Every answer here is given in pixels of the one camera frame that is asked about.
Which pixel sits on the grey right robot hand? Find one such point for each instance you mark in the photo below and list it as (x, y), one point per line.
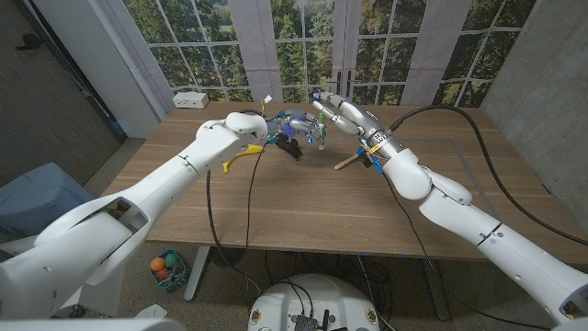
(363, 119)

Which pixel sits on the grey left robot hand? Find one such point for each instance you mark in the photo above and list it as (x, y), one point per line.
(296, 119)

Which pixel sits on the white green marker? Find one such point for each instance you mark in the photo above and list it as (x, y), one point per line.
(321, 140)

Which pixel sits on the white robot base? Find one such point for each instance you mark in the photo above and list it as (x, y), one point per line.
(317, 299)

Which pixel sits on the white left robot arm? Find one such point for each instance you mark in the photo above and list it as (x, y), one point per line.
(138, 197)

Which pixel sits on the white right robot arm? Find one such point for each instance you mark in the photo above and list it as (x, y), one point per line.
(459, 211)

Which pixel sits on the yellow toy banana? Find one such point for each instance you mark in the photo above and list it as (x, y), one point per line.
(253, 149)

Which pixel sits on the black hair claw clip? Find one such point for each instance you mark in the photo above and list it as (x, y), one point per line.
(291, 149)

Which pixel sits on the colourful wooden maraca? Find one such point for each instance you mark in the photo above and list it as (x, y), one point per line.
(344, 163)

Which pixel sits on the printed window backdrop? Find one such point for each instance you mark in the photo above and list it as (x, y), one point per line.
(294, 46)

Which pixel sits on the white power box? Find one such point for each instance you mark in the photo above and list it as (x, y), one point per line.
(190, 99)

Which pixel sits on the black round floor fan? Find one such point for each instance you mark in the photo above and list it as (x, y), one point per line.
(227, 256)

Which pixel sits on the white table leg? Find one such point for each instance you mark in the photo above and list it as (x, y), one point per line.
(196, 276)

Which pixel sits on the green ball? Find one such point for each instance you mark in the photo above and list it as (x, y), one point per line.
(171, 259)

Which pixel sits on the teal toy basket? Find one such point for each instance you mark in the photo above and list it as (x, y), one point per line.
(177, 278)

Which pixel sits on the orange ball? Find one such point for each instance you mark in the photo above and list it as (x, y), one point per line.
(157, 264)

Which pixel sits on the white crumpled cloth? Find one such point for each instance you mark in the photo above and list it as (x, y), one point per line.
(151, 312)

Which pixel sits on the grey-blue storage bin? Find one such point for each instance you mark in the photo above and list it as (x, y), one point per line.
(27, 197)

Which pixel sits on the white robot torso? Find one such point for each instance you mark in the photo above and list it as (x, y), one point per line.
(92, 325)

